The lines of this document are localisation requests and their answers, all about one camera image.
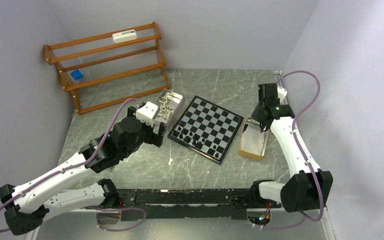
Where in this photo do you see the black bishop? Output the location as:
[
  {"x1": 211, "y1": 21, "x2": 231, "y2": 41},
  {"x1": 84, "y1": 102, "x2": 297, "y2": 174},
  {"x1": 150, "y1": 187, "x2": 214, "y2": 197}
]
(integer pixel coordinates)
[{"x1": 184, "y1": 136, "x2": 191, "y2": 143}]

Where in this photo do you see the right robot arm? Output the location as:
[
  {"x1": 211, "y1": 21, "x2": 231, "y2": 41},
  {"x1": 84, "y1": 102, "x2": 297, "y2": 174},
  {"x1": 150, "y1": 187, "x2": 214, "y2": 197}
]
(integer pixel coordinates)
[{"x1": 249, "y1": 83, "x2": 333, "y2": 213}]

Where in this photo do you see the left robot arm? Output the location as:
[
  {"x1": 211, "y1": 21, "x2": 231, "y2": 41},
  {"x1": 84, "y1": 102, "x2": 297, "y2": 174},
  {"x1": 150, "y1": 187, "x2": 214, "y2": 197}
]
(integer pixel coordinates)
[{"x1": 0, "y1": 115, "x2": 167, "y2": 236}]

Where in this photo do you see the pink tin of white pieces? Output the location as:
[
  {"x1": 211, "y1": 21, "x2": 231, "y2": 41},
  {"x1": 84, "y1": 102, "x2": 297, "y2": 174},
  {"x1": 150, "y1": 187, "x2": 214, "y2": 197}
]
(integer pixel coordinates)
[{"x1": 153, "y1": 89, "x2": 184, "y2": 127}]

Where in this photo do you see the black chess king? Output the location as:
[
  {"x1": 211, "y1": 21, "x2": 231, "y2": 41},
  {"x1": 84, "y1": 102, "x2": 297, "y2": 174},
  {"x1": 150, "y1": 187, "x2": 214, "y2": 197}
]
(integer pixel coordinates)
[{"x1": 195, "y1": 141, "x2": 203, "y2": 149}]

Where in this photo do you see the gold tin of black pieces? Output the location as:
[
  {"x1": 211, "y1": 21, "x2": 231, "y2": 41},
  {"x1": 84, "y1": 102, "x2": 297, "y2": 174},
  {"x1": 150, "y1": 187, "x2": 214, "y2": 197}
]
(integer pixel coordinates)
[{"x1": 237, "y1": 117, "x2": 269, "y2": 161}]

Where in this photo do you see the chessboard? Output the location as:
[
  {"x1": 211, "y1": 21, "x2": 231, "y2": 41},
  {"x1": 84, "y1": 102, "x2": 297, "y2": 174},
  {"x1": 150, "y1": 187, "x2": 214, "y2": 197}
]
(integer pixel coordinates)
[{"x1": 167, "y1": 95, "x2": 244, "y2": 165}]

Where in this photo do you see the wooden shelf rack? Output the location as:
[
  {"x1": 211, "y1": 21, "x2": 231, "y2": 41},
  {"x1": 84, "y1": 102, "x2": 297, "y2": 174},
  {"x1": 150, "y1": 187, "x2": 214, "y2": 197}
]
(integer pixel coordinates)
[{"x1": 43, "y1": 22, "x2": 171, "y2": 115}]

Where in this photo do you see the white box on rack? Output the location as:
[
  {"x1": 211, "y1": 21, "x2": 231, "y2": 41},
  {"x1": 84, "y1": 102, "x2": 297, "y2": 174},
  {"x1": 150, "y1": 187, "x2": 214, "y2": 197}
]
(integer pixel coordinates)
[{"x1": 112, "y1": 29, "x2": 138, "y2": 44}]

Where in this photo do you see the blue cap container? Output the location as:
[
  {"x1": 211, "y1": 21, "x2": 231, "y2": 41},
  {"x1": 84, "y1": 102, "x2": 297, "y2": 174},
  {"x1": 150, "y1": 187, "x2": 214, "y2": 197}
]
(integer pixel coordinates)
[{"x1": 70, "y1": 69, "x2": 84, "y2": 81}]

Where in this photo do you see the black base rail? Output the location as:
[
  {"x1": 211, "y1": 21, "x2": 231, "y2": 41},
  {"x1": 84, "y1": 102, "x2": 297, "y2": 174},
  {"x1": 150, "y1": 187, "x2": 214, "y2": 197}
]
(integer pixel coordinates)
[{"x1": 98, "y1": 188, "x2": 281, "y2": 221}]

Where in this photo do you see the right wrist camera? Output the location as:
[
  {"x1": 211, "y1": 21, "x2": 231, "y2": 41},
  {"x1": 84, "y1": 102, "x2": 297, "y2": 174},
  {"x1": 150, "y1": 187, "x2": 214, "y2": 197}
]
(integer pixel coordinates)
[{"x1": 277, "y1": 85, "x2": 287, "y2": 103}]

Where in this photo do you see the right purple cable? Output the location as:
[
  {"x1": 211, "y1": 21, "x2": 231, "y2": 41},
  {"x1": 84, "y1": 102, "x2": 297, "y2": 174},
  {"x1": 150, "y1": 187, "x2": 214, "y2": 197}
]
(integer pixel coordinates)
[{"x1": 261, "y1": 70, "x2": 325, "y2": 231}]

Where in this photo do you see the purple cable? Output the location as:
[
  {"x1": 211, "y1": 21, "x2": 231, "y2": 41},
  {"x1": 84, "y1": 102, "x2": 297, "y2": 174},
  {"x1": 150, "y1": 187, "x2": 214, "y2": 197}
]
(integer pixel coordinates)
[
  {"x1": 261, "y1": 70, "x2": 325, "y2": 231},
  {"x1": 0, "y1": 97, "x2": 148, "y2": 234}
]

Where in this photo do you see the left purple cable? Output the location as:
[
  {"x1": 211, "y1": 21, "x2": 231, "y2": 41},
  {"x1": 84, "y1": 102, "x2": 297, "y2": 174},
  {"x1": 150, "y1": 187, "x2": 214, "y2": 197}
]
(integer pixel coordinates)
[{"x1": 0, "y1": 97, "x2": 148, "y2": 234}]

